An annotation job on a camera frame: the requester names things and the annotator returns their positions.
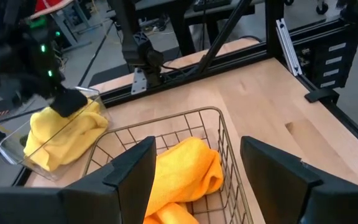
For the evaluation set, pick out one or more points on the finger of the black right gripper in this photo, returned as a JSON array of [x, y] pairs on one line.
[[68, 102]]

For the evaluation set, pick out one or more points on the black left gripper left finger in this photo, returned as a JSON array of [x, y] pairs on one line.
[[89, 202]]

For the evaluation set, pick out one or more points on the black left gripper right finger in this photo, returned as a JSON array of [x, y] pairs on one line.
[[284, 193]]

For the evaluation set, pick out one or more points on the yellow microfiber towel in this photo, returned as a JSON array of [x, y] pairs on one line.
[[85, 127], [48, 155]]

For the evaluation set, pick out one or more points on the orange microfiber towel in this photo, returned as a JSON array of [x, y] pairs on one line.
[[169, 216], [182, 174]]

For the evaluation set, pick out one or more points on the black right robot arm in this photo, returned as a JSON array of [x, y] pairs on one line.
[[141, 53]]

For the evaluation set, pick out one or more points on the clear plastic bin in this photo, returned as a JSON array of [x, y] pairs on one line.
[[8, 149]]

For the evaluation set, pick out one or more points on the black table clamp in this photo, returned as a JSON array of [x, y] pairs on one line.
[[320, 95]]

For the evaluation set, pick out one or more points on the black control box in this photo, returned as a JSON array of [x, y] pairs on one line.
[[331, 59]]

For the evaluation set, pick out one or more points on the silver aluminium extrusion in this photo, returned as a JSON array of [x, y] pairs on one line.
[[287, 46]]

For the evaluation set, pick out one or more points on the silver mounting bracket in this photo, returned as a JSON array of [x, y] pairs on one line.
[[139, 81]]

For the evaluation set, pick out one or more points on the black table frame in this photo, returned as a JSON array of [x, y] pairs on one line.
[[228, 62]]

